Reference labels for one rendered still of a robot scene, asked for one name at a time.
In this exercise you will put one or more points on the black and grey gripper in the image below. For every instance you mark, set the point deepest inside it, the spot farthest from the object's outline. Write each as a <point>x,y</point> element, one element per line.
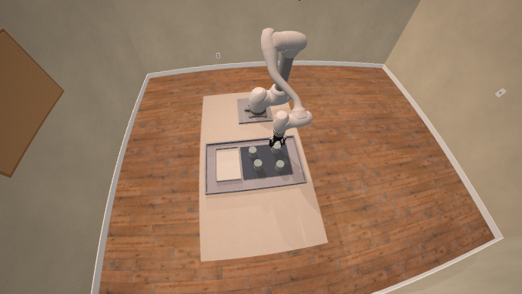
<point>274,139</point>

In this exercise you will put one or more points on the pale grey cylinder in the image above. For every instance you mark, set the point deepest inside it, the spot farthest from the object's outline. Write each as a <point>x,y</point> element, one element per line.
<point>279,165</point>
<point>257,164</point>
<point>276,148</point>
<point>252,152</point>

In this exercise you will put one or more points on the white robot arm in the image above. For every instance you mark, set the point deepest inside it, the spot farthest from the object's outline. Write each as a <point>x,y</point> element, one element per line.
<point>289,44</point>

